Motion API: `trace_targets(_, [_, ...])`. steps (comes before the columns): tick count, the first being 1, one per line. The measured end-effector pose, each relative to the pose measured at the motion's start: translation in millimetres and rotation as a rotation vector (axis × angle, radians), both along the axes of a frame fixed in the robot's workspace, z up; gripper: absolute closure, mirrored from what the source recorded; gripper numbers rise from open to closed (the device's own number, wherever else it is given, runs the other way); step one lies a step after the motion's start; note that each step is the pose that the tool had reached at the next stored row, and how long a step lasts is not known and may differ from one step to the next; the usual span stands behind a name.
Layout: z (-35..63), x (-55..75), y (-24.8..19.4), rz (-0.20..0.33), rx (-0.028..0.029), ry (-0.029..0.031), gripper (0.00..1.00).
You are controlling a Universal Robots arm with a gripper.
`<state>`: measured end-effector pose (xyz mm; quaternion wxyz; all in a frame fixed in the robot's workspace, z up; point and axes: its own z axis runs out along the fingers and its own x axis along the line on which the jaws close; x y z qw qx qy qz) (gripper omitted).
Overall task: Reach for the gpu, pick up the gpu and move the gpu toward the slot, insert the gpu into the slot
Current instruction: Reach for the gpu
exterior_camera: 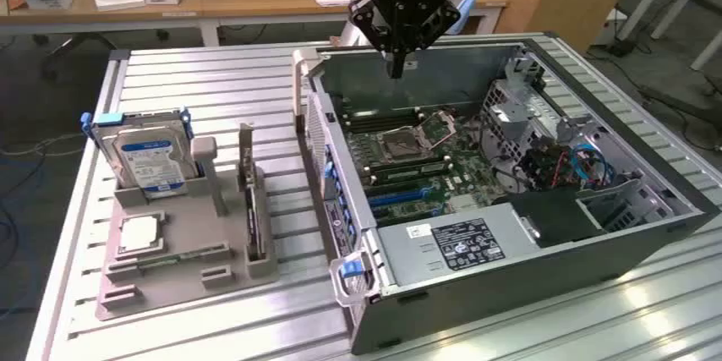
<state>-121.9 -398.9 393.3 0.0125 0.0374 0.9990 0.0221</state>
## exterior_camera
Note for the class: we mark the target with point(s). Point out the green RAM stick bare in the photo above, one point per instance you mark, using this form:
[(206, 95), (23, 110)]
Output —
[(170, 260)]

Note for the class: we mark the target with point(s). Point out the grey metal disk bay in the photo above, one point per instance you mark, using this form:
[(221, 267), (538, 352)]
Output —
[(621, 209)]

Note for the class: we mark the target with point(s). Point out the hard disk with blue caddy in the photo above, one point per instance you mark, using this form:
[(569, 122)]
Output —
[(150, 162)]

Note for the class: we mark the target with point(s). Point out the wooden desk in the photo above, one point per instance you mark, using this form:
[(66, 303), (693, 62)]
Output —
[(254, 1)]

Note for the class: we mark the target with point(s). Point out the grey plastic parts rack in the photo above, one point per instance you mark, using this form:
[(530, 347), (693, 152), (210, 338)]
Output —
[(186, 289)]

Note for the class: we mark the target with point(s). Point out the silver CPU chip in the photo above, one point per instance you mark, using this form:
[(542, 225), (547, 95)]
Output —
[(138, 236)]

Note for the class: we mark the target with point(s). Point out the CPU socket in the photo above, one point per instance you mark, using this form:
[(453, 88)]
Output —
[(402, 145)]

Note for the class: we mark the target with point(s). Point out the green motherboard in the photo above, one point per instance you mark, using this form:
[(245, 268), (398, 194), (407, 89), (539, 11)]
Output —
[(462, 175)]

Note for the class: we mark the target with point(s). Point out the black open PC case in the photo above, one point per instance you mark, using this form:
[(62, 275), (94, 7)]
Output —
[(507, 293)]

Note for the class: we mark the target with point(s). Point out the dark RAM stick white clips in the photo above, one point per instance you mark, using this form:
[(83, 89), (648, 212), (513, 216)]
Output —
[(406, 173)]

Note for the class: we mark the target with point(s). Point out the blue case latch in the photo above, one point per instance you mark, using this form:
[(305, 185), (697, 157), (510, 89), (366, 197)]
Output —
[(349, 270)]

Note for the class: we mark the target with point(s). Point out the green graphics card black fan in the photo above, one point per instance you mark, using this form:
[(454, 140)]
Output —
[(257, 217)]

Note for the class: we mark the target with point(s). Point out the grey power supply unit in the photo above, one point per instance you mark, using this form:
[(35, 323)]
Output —
[(406, 259)]

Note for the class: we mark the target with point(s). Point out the black office chair base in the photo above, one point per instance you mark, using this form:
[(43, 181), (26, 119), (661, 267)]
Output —
[(74, 46)]

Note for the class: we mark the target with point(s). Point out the metal socket cover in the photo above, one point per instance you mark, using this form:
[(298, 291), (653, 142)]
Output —
[(437, 128)]

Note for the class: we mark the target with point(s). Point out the blue expansion slot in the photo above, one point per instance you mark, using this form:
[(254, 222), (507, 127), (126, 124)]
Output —
[(395, 197)]

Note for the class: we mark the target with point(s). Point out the black plastic shroud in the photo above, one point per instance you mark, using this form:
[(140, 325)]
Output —
[(553, 217)]

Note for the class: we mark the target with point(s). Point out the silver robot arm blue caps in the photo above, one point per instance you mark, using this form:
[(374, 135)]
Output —
[(354, 34)]

